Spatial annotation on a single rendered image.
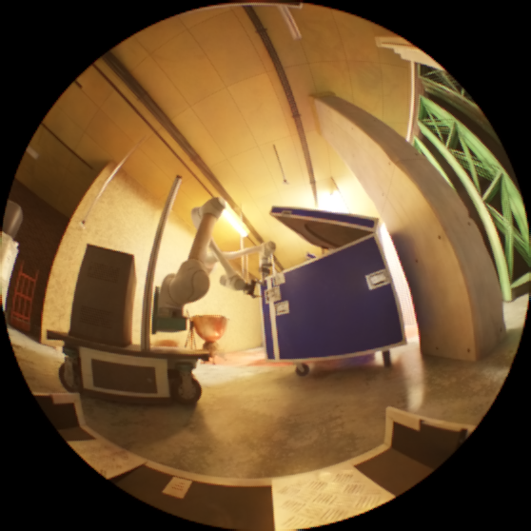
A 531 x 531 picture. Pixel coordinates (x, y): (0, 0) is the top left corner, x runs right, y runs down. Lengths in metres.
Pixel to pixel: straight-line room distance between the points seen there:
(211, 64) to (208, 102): 0.64
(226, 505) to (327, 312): 1.20
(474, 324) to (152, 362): 1.52
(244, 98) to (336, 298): 2.79
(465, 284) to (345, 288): 0.80
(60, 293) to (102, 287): 1.79
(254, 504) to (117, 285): 1.02
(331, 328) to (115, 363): 1.30
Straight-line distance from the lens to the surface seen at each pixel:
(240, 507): 0.46
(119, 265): 1.06
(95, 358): 0.96
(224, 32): 2.94
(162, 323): 0.93
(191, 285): 0.77
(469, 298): 1.00
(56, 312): 2.76
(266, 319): 1.56
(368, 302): 1.19
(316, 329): 1.30
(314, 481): 0.48
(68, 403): 0.76
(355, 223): 1.38
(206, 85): 2.90
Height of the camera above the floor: 0.39
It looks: 24 degrees up
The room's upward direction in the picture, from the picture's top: 6 degrees counter-clockwise
